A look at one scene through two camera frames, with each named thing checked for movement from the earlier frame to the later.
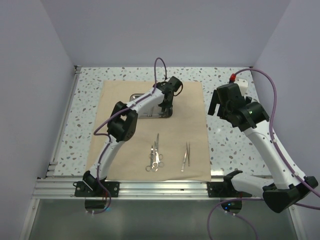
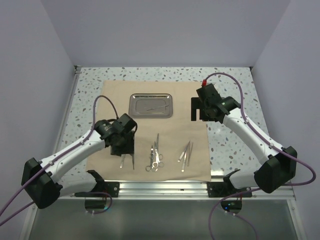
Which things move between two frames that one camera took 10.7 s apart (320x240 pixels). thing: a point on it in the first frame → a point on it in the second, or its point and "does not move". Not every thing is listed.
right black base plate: (224, 189) does not move
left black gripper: (167, 105) → (129, 148)
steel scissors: (157, 163) does not move
